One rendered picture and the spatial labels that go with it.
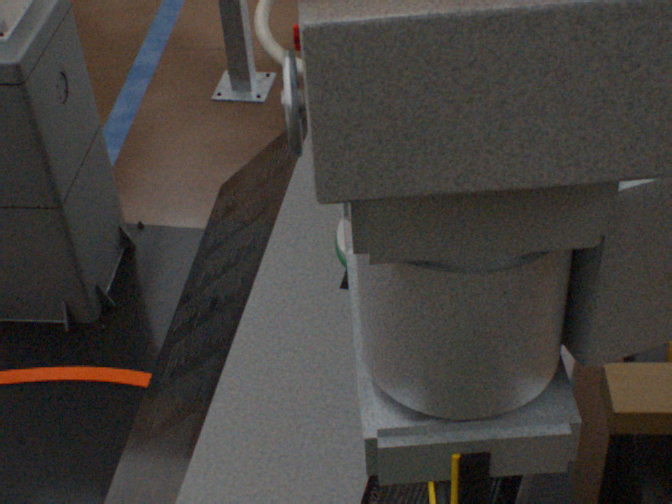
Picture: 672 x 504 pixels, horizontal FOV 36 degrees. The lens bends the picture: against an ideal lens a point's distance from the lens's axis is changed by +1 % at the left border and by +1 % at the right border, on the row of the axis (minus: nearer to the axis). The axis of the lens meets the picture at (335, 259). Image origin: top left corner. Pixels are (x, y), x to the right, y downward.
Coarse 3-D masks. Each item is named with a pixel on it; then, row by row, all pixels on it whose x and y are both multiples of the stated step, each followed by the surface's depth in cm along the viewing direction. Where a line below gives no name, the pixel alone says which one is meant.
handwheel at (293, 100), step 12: (288, 60) 138; (288, 72) 137; (288, 84) 136; (288, 96) 136; (300, 96) 141; (288, 108) 136; (300, 108) 141; (288, 120) 137; (300, 120) 149; (288, 132) 138; (300, 132) 138; (300, 144) 140; (300, 156) 143
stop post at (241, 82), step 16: (224, 0) 355; (240, 0) 355; (224, 16) 359; (240, 16) 358; (224, 32) 363; (240, 32) 362; (240, 48) 367; (240, 64) 371; (224, 80) 385; (240, 80) 376; (256, 80) 383; (272, 80) 383; (224, 96) 376; (240, 96) 376; (256, 96) 375
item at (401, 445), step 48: (480, 192) 74; (528, 192) 74; (576, 192) 75; (384, 240) 77; (432, 240) 77; (480, 240) 77; (528, 240) 78; (576, 240) 78; (384, 432) 93; (432, 432) 94; (480, 432) 94; (528, 432) 93; (576, 432) 95; (384, 480) 96; (432, 480) 97
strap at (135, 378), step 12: (0, 372) 276; (12, 372) 276; (24, 372) 275; (36, 372) 275; (48, 372) 275; (60, 372) 274; (72, 372) 274; (84, 372) 274; (96, 372) 274; (108, 372) 273; (120, 372) 273; (132, 372) 273; (132, 384) 270; (144, 384) 269
